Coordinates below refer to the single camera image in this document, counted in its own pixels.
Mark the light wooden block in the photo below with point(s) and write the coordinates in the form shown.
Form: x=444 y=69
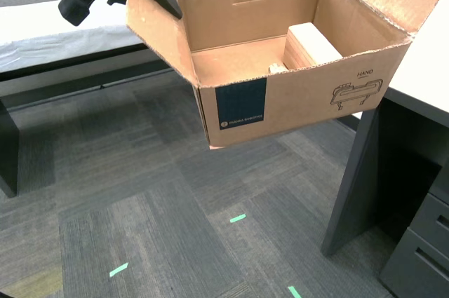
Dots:
x=312 y=45

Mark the small beige rock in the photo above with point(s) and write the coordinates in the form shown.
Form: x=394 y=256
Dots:
x=276 y=68

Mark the brown cardboard box flaps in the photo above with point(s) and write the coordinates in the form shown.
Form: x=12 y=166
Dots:
x=298 y=101

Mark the white plastic table cover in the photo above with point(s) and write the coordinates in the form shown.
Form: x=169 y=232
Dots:
x=52 y=31

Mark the black desk leg panel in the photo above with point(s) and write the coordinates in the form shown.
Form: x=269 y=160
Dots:
x=358 y=189

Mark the teal tape strip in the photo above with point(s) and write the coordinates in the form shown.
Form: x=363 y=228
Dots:
x=238 y=218
x=118 y=270
x=294 y=292

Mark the dark grey drawer cabinet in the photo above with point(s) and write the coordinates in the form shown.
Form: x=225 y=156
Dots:
x=421 y=259

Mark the black table frame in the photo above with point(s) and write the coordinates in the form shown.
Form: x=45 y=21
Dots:
x=8 y=143

